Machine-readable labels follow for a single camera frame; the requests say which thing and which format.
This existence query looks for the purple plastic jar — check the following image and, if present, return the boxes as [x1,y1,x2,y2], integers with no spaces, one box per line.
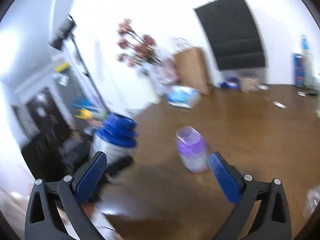
[176,126,209,173]

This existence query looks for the blue plastic jar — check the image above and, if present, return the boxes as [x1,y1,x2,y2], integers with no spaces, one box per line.
[89,113,138,165]

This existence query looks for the dark brown door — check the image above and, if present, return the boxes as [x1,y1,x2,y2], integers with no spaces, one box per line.
[26,87,72,146]

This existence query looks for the blue tissue box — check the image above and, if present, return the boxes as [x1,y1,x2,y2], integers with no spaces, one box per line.
[166,86,201,109]

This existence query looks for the blue can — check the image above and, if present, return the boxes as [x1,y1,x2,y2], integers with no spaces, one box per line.
[293,53,305,87]

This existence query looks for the brown paper bag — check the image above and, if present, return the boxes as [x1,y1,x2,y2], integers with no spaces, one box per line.
[174,47,212,95]

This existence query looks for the pink ceramic vase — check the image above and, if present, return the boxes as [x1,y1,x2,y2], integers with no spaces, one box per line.
[137,60,178,105]

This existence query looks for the black light stand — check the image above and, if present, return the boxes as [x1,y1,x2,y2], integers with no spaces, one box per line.
[48,14,110,113]

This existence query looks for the pink dried rose bouquet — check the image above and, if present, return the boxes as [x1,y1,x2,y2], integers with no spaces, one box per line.
[117,18,162,67]

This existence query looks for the black paper bag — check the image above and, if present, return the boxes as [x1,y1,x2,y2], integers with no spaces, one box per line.
[195,0,266,70]

